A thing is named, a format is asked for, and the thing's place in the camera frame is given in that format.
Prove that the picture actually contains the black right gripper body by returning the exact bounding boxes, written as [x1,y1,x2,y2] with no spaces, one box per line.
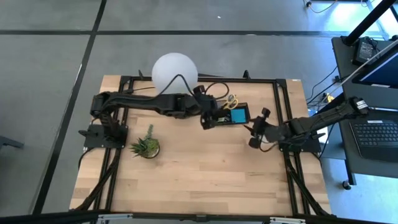
[253,117,280,144]

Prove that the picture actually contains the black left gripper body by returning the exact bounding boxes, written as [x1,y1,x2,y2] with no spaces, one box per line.
[195,96,220,131]

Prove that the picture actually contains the blue sticky note pad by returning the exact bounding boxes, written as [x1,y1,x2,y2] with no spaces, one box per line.
[230,108,248,124]

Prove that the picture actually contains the yellow-handled scissors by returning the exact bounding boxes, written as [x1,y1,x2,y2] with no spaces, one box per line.
[221,94,239,111]

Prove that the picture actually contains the black mesh desk organizer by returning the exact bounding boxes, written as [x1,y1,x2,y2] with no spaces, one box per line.
[214,101,251,127]

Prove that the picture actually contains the white globe table lamp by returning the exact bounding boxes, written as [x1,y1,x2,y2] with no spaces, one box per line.
[151,52,199,96]

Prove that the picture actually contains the potted succulent plant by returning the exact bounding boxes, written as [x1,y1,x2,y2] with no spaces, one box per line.
[129,124,160,159]

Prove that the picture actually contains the black keyboard shelf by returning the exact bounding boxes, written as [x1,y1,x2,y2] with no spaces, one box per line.
[335,105,398,180]

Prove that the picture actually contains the black monitor desk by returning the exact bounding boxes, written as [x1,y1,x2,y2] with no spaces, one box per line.
[331,35,398,110]

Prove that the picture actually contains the black computer keyboard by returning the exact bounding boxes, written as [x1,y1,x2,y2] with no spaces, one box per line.
[349,119,398,162]

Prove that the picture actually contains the black power adapter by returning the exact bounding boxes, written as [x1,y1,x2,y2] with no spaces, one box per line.
[352,36,379,65]

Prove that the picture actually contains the black computer monitor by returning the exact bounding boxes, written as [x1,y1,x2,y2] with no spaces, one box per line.
[351,51,398,90]

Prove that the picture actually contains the black diagonal stand pole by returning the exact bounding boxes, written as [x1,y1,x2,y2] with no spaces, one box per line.
[341,0,397,47]

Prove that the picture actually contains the grey stand foot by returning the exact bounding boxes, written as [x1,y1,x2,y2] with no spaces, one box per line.
[0,135,25,151]

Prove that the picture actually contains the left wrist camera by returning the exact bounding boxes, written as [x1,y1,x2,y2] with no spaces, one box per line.
[192,85,206,98]

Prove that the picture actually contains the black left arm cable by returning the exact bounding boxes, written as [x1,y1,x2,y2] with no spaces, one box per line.
[155,73,231,103]

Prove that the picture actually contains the black aluminium table frame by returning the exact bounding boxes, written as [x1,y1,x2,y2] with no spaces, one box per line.
[70,70,336,218]

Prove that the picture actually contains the black lamp power cord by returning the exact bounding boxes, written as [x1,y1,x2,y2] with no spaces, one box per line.
[126,86,155,94]

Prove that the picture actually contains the black camera rig beam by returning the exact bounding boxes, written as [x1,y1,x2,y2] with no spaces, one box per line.
[0,210,398,224]

